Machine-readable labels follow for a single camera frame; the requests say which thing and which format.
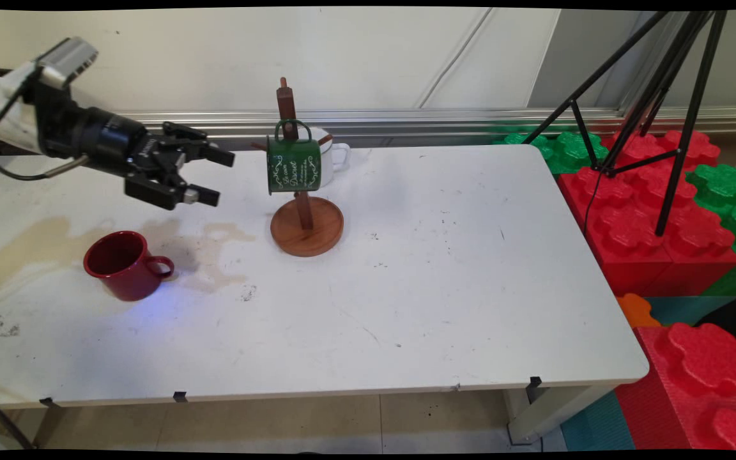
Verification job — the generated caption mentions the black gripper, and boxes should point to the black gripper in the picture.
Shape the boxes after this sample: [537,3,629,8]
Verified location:
[84,107,236,210]

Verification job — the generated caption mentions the green enamel mug white print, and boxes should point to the green enamel mug white print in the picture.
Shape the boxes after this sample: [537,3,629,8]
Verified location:
[266,119,323,196]

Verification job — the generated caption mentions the red enamel mug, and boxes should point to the red enamel mug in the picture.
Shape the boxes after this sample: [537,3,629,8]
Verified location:
[83,231,175,302]

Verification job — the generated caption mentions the wooden mug tree stand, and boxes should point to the wooden mug tree stand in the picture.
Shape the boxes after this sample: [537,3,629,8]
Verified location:
[251,77,345,258]

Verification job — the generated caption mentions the flat green foam block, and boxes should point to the flat green foam block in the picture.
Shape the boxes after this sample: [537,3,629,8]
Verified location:
[493,125,611,174]

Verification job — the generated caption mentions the white table leg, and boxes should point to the white table leg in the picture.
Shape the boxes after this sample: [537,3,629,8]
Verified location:
[505,383,618,445]

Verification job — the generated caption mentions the orange foam block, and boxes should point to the orange foam block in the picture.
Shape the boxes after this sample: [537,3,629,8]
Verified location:
[616,293,663,330]

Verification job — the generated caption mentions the teal foam block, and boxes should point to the teal foam block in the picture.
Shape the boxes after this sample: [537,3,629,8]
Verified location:
[646,295,736,326]
[560,390,637,451]

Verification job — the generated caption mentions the black tripod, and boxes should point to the black tripod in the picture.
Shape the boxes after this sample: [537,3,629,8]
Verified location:
[521,10,728,237]

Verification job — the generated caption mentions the tall green foam block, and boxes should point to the tall green foam block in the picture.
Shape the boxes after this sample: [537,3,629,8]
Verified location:
[686,163,736,298]

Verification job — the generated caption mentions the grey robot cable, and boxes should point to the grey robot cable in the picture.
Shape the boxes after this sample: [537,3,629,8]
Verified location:
[0,153,91,181]

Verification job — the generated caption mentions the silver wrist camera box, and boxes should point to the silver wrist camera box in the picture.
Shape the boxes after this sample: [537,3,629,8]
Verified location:
[37,36,99,87]

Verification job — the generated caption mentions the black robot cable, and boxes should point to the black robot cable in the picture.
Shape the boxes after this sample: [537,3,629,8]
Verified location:
[0,61,43,135]

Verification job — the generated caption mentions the aluminium rail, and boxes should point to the aluminium rail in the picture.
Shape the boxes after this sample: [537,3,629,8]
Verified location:
[116,105,736,151]

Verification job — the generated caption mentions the black floor cable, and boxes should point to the black floor cable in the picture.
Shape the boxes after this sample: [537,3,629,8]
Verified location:
[0,390,33,450]

